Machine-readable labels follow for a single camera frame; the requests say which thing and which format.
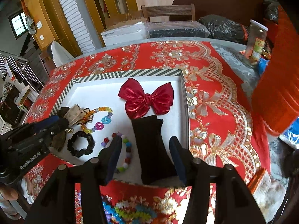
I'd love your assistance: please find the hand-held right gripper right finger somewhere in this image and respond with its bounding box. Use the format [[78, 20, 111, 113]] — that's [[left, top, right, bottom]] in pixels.
[[169, 136, 267, 224]]

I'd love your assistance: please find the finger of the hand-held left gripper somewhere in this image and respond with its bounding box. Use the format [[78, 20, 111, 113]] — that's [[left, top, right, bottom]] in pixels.
[[50, 119, 69, 137], [33, 115, 59, 131]]

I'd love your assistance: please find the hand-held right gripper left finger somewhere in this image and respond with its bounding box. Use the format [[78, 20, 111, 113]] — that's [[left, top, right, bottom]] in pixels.
[[24, 136, 123, 224]]

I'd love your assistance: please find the round multicolour bead bracelet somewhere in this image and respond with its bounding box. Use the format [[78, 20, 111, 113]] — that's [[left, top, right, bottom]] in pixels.
[[100, 133, 133, 173]]

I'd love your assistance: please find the leopard print bow with bells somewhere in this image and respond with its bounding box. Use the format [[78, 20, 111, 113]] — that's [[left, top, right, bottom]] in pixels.
[[51, 104, 94, 152]]

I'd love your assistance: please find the black scrunchie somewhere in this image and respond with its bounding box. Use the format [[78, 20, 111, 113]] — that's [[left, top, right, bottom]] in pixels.
[[67, 131, 95, 158]]

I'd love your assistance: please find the black velvet bracelet pillow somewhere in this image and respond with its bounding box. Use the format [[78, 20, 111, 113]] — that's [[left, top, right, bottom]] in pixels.
[[131, 114, 178, 185]]

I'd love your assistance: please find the translucent colourful bead bracelet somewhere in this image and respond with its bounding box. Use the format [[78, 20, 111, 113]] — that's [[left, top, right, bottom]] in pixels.
[[81, 106, 114, 133]]

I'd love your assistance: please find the striped shallow box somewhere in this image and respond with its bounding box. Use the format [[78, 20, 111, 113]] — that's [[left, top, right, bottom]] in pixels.
[[49, 68, 190, 188]]

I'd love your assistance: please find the star bead bracelet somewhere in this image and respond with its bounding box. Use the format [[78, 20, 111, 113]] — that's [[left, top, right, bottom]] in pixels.
[[102, 199, 159, 224]]

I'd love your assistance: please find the red shiny bow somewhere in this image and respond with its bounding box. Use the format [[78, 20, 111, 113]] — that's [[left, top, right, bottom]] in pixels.
[[117, 78, 174, 117]]

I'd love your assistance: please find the person's left hand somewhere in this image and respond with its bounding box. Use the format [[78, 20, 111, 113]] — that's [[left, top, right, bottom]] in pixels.
[[0, 184, 19, 202]]

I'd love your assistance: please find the red floral tablecloth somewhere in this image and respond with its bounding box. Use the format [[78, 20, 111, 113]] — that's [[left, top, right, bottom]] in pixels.
[[23, 41, 271, 224]]

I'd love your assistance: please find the metal stair railing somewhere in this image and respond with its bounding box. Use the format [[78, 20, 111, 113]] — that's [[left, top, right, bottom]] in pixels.
[[0, 50, 45, 94]]

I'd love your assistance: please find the white plastic chair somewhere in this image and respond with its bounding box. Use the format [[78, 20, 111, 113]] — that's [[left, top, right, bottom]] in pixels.
[[48, 41, 74, 67]]

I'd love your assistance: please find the white work glove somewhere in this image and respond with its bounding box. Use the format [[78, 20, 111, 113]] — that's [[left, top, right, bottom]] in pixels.
[[248, 168, 288, 223]]

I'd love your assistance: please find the grey hanging cloth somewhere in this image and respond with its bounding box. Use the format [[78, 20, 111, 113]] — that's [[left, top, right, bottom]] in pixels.
[[26, 14, 36, 35]]

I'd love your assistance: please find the window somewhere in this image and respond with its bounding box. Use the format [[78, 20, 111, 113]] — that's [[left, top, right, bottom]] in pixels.
[[9, 10, 28, 40]]

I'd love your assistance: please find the white slatted panel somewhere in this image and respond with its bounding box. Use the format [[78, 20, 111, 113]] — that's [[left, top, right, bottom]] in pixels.
[[53, 0, 94, 54]]

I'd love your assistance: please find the white box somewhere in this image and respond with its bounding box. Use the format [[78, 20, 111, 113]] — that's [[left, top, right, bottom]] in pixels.
[[101, 21, 150, 47]]

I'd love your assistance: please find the blue plastic packet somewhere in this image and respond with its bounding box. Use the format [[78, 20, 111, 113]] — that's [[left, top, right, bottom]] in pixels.
[[279, 119, 299, 150]]

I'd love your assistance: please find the orange thermos jug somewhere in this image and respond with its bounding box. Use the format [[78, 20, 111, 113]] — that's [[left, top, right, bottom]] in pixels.
[[251, 7, 299, 136]]

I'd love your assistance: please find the brown cardboard box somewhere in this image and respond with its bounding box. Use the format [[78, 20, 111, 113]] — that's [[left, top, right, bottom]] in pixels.
[[105, 10, 146, 28]]

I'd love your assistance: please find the wooden door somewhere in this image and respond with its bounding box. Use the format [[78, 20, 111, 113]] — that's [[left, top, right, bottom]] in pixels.
[[78, 0, 141, 47]]

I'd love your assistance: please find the black plastic-wrapped box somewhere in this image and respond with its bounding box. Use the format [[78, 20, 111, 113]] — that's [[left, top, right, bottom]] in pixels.
[[146, 21, 209, 39]]

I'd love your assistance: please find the black plastic bag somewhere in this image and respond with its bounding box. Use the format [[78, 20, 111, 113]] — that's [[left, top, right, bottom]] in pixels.
[[262, 0, 279, 24], [198, 15, 248, 45]]

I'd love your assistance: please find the clear plastic jar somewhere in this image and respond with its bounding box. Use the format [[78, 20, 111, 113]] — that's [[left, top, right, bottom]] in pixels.
[[245, 19, 269, 62]]

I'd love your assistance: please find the wooden chair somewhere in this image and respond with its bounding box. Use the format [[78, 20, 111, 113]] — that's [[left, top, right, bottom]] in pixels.
[[141, 3, 196, 24]]

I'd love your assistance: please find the dark round tabletop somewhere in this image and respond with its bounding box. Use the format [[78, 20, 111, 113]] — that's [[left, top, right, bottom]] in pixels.
[[172, 0, 264, 26]]

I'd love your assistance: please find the wooden door frame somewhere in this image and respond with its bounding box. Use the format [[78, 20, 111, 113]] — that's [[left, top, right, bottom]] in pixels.
[[21, 0, 82, 56]]

